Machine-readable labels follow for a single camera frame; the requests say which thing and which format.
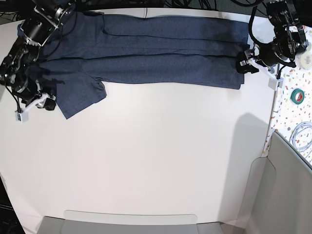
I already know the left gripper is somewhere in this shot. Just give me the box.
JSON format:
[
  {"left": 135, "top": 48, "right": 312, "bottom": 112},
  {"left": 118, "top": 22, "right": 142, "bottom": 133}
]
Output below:
[{"left": 235, "top": 42, "right": 296, "bottom": 74}]

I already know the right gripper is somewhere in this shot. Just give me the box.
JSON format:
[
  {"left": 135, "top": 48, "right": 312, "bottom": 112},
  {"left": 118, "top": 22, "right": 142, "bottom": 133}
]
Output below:
[{"left": 7, "top": 78, "right": 56, "bottom": 112}]

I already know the dark blue t-shirt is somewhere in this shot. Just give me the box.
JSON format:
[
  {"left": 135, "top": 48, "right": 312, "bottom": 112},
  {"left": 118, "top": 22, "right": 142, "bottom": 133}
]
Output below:
[{"left": 26, "top": 12, "right": 249, "bottom": 118}]

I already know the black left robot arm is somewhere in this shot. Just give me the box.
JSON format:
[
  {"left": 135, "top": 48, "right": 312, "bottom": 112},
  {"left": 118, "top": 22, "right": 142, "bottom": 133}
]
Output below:
[{"left": 233, "top": 0, "right": 312, "bottom": 74}]

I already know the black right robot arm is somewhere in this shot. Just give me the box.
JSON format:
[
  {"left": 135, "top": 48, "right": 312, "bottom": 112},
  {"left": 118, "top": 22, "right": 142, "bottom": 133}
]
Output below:
[{"left": 0, "top": 0, "right": 76, "bottom": 121}]

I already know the clear tape dispenser roll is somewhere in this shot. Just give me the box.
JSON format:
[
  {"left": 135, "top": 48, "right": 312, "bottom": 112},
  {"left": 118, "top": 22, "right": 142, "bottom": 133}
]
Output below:
[{"left": 299, "top": 45, "right": 312, "bottom": 70}]

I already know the green tape roll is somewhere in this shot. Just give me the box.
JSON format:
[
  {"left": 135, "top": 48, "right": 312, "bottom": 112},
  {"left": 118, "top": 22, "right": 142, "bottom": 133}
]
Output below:
[{"left": 291, "top": 89, "right": 305, "bottom": 105}]

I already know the terrazzo patterned side surface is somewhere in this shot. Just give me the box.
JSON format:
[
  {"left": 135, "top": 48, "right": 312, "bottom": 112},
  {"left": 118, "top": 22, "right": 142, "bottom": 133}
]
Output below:
[{"left": 262, "top": 26, "right": 312, "bottom": 164}]

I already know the grey panel at bottom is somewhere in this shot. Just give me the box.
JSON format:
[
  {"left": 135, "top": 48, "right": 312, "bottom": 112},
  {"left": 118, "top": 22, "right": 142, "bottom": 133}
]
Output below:
[{"left": 38, "top": 210, "right": 223, "bottom": 234}]

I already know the grey panel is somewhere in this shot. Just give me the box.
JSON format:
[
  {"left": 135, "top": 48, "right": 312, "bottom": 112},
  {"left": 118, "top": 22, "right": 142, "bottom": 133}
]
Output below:
[
  {"left": 38, "top": 210, "right": 223, "bottom": 234},
  {"left": 236, "top": 132, "right": 312, "bottom": 234}
]

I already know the grey panel at right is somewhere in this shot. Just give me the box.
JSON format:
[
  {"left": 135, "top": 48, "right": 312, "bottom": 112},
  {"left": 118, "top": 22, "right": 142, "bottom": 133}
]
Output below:
[{"left": 236, "top": 132, "right": 312, "bottom": 234}]

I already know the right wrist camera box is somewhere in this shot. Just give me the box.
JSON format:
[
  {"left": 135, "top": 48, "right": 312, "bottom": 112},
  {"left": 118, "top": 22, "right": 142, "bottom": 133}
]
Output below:
[{"left": 15, "top": 110, "right": 29, "bottom": 123}]

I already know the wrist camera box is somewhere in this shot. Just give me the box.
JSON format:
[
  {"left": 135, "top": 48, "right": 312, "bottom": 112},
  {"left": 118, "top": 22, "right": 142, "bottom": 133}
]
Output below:
[
  {"left": 268, "top": 78, "right": 284, "bottom": 91},
  {"left": 15, "top": 110, "right": 29, "bottom": 123}
]

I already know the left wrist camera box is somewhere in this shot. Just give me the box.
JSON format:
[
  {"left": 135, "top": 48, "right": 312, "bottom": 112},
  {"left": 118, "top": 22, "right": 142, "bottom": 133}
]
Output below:
[{"left": 268, "top": 78, "right": 284, "bottom": 91}]

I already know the coiled white cable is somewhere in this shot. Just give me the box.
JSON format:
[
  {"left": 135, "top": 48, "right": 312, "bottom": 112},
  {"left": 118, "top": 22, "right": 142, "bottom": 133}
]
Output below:
[{"left": 289, "top": 121, "right": 312, "bottom": 153}]

